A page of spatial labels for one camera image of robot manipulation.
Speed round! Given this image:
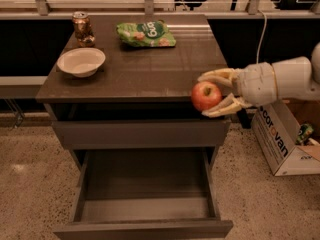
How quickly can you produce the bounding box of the green can in box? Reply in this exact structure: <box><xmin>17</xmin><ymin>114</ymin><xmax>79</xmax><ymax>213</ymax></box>
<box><xmin>296</xmin><ymin>123</ymin><xmax>314</xmax><ymax>145</ymax></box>

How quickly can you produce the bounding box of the white power cable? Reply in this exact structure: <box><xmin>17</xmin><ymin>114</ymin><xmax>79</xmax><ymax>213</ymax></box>
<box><xmin>255</xmin><ymin>9</ymin><xmax>268</xmax><ymax>65</ymax></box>

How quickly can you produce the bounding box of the open middle drawer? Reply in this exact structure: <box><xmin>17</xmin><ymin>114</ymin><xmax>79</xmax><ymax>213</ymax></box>
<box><xmin>54</xmin><ymin>148</ymin><xmax>233</xmax><ymax>240</ymax></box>

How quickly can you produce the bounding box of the closed top drawer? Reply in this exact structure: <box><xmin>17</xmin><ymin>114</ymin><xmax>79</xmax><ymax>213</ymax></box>
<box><xmin>53</xmin><ymin>120</ymin><xmax>230</xmax><ymax>150</ymax></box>

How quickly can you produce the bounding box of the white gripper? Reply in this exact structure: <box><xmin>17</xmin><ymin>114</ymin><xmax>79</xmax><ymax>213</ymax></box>
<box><xmin>197</xmin><ymin>62</ymin><xmax>277</xmax><ymax>118</ymax></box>

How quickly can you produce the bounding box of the metal railing frame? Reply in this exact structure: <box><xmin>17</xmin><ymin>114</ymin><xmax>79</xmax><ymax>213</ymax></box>
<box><xmin>0</xmin><ymin>0</ymin><xmax>319</xmax><ymax>18</ymax></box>

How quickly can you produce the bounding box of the red apple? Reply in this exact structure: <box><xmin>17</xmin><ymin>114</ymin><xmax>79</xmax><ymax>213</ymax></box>
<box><xmin>191</xmin><ymin>81</ymin><xmax>222</xmax><ymax>112</ymax></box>

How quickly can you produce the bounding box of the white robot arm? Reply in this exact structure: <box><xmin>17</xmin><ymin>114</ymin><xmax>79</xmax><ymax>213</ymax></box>
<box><xmin>198</xmin><ymin>43</ymin><xmax>320</xmax><ymax>118</ymax></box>

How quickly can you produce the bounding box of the green snack chip bag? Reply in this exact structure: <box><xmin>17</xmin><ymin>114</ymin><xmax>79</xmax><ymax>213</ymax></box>
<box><xmin>116</xmin><ymin>20</ymin><xmax>176</xmax><ymax>48</ymax></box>

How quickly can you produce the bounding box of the grey drawer cabinet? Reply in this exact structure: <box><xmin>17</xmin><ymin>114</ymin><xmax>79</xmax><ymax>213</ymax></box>
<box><xmin>35</xmin><ymin>13</ymin><xmax>240</xmax><ymax>240</ymax></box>

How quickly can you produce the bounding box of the white ceramic bowl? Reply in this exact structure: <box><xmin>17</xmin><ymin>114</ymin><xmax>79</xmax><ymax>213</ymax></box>
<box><xmin>57</xmin><ymin>48</ymin><xmax>106</xmax><ymax>78</ymax></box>

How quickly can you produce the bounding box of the cardboard corovan box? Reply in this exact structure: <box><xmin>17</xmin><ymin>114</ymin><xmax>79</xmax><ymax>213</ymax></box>
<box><xmin>252</xmin><ymin>100</ymin><xmax>320</xmax><ymax>176</ymax></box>

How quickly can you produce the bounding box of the crushed gold soda can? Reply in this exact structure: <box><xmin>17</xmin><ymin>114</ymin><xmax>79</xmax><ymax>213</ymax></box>
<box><xmin>72</xmin><ymin>11</ymin><xmax>95</xmax><ymax>47</ymax></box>

